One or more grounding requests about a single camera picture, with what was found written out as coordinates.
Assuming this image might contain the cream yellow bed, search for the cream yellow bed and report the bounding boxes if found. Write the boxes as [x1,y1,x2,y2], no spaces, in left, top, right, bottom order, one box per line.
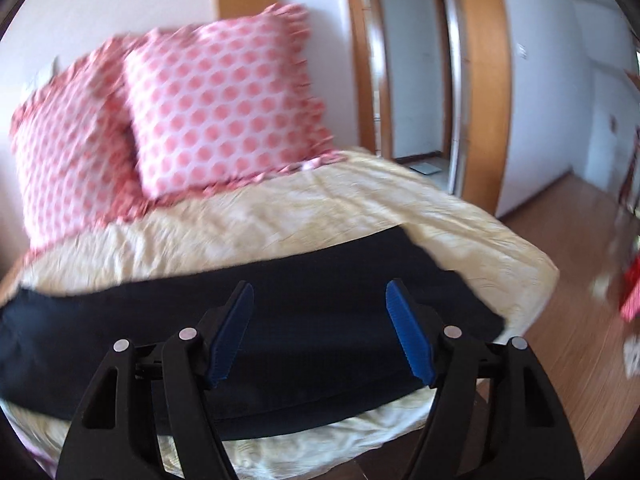
[0,147,560,480]

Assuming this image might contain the dark navy pants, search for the dark navy pants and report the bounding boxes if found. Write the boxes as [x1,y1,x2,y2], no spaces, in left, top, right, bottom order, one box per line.
[0,223,505,442]

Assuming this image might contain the red box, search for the red box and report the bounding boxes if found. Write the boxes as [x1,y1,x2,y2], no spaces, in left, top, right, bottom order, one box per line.
[619,255,640,322]

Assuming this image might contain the wooden door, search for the wooden door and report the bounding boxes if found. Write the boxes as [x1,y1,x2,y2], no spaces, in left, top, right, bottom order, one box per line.
[342,0,513,218]

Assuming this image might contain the pink polka dot pillow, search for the pink polka dot pillow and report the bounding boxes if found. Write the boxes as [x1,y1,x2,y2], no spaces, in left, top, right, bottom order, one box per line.
[10,35,151,251]
[122,3,346,198]

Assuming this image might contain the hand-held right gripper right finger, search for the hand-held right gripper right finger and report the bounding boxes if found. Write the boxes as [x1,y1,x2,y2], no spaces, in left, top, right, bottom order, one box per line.
[385,280,586,480]

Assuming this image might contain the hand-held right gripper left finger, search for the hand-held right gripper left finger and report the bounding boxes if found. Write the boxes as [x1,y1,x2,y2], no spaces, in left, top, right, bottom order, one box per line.
[54,281,255,480]

